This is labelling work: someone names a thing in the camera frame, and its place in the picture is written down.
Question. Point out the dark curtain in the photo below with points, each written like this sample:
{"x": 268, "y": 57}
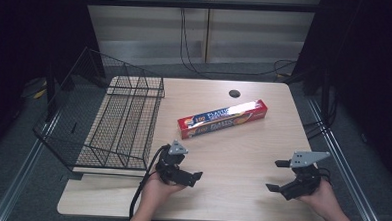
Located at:
{"x": 366, "y": 71}
{"x": 26, "y": 49}

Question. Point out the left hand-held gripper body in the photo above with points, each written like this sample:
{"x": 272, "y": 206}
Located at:
{"x": 171, "y": 162}

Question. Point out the metal floor rail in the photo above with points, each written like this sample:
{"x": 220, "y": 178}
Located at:
{"x": 345, "y": 170}
{"x": 24, "y": 169}

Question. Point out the red and blue plastic wrap box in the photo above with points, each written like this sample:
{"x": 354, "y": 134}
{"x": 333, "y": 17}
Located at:
{"x": 222, "y": 118}

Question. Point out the black horizontal bar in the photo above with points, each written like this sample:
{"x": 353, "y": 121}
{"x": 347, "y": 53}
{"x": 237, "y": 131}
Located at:
{"x": 202, "y": 4}

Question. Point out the person's left hand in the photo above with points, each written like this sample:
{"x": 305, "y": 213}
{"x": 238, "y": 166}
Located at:
{"x": 157, "y": 190}

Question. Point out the yellow floor object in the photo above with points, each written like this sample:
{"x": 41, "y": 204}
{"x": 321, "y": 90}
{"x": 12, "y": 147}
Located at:
{"x": 40, "y": 93}

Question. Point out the person's right hand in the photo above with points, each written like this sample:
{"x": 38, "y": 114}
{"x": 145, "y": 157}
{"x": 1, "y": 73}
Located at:
{"x": 322, "y": 197}

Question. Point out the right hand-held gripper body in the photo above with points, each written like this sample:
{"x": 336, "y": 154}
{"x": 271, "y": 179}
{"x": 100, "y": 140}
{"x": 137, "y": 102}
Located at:
{"x": 303, "y": 177}

